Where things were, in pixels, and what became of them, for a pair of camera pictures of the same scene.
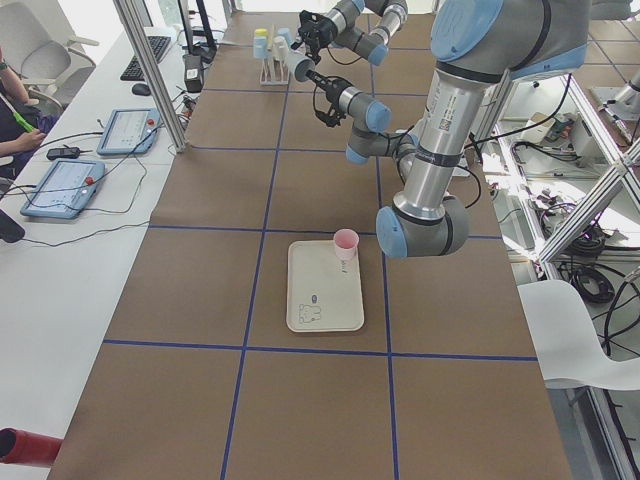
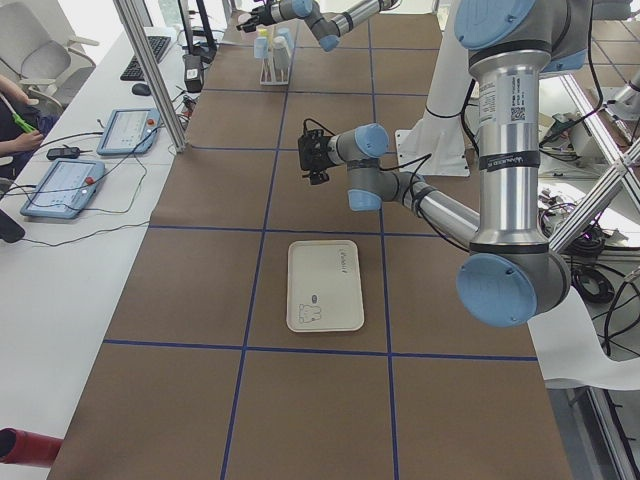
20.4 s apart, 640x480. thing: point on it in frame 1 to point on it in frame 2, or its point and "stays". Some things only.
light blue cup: [260, 47] stays
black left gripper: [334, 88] to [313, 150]
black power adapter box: [193, 72] stays
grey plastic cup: [299, 64] to [280, 59]
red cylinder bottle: [22, 447] stays
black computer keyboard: [156, 45] stays
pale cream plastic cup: [280, 48] stays
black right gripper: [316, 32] to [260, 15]
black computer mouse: [141, 89] stays
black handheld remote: [63, 153] stays
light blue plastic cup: [286, 33] stays
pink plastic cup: [345, 242] to [242, 19]
